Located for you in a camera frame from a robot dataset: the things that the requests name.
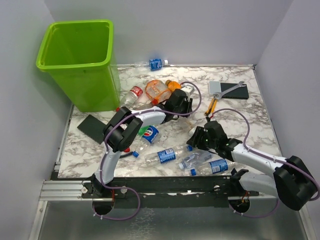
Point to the clear crushed water bottle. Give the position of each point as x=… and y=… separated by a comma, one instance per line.
x=195, y=159

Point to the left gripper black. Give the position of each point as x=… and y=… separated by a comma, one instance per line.
x=188, y=104

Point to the pepsi bottle centre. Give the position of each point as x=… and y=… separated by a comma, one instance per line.
x=147, y=139

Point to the orange juice bottle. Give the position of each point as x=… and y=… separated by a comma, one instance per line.
x=172, y=85

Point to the crushed orange label bottle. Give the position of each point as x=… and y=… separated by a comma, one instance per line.
x=157, y=91

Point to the blue label bottle by wall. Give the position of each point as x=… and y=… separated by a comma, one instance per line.
x=151, y=65

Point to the blue handled pliers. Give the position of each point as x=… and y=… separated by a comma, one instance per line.
x=126, y=155

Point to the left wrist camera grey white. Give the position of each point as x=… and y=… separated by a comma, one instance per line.
x=188, y=89

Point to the red label clear bottle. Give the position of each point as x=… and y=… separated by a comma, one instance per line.
x=130, y=97

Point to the green plastic bottle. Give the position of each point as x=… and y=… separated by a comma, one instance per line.
x=142, y=130

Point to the black foam block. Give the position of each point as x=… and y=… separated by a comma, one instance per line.
x=240, y=93
x=93, y=128

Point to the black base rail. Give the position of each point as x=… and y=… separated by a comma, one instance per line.
x=150, y=192

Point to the green plastic bin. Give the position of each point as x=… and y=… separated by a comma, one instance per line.
x=79, y=56

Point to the blue label water bottle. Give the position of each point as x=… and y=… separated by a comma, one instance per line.
x=167, y=155

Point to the black foam block right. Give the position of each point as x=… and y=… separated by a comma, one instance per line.
x=240, y=93

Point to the silver wrench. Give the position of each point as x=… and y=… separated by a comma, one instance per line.
x=219, y=95

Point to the yellow black utility knife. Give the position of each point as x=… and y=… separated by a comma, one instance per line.
x=211, y=107

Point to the grey rectangular plate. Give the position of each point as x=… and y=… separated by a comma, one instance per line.
x=214, y=87

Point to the blue label bottle front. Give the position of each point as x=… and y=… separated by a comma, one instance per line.
x=214, y=167

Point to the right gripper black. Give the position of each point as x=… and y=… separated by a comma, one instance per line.
x=199, y=132

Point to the blue bottle cap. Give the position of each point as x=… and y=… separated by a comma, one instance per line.
x=135, y=154

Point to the brown tea bottle green cap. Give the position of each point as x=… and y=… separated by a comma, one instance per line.
x=191, y=124

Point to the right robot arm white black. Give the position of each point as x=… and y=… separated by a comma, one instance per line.
x=287, y=179

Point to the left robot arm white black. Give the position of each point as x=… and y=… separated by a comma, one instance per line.
x=123, y=127

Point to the black foam block left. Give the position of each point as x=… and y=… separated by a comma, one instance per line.
x=93, y=128

